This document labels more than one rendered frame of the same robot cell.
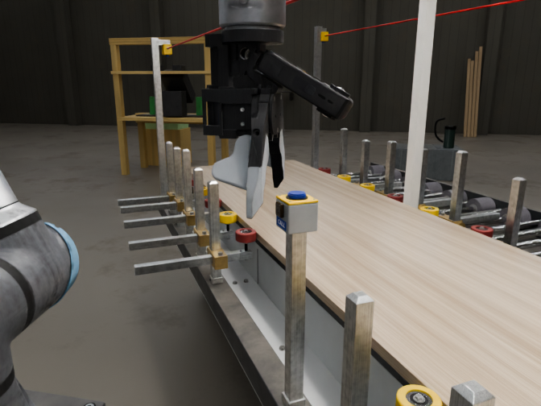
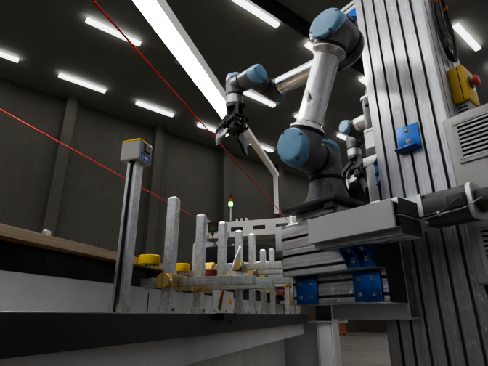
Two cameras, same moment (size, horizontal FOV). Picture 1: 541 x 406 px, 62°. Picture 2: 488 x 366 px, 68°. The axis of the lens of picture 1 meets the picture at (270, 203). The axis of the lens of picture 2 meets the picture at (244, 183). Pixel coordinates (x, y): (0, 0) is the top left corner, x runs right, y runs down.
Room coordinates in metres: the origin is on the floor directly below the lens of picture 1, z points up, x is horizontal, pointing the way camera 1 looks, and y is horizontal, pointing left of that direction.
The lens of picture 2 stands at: (1.53, 0.89, 0.69)
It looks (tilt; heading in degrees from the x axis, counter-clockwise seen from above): 20 degrees up; 220
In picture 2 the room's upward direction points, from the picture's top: straight up
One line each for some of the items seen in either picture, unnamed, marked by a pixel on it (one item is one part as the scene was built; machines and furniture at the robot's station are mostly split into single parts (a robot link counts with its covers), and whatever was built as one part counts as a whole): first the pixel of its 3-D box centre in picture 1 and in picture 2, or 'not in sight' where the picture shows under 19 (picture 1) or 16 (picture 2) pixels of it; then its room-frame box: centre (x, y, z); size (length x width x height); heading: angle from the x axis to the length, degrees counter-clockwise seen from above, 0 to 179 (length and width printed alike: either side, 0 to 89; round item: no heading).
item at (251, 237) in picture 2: not in sight; (252, 272); (-0.24, -0.51, 0.94); 0.04 x 0.04 x 0.48; 21
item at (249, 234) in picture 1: (245, 244); not in sight; (1.63, 0.09, 0.85); 0.08 x 0.08 x 0.11
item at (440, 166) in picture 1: (427, 147); not in sight; (6.83, -2.39, 0.47); 0.97 x 0.78 x 0.94; 79
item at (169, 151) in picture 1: (171, 183); not in sight; (2.56, 0.58, 0.88); 0.04 x 0.04 x 0.48; 21
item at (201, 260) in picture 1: (195, 262); not in sight; (1.56, 0.28, 0.81); 0.44 x 0.03 x 0.04; 111
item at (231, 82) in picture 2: not in sight; (234, 86); (0.54, 0.02, 1.61); 0.09 x 0.08 x 0.11; 85
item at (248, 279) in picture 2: not in sight; (195, 282); (0.62, -0.09, 0.80); 0.44 x 0.03 x 0.04; 111
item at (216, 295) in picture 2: not in sight; (224, 301); (0.25, -0.30, 0.75); 0.26 x 0.01 x 0.10; 21
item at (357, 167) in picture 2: not in sight; (357, 167); (-0.28, 0.20, 1.46); 0.09 x 0.08 x 0.12; 78
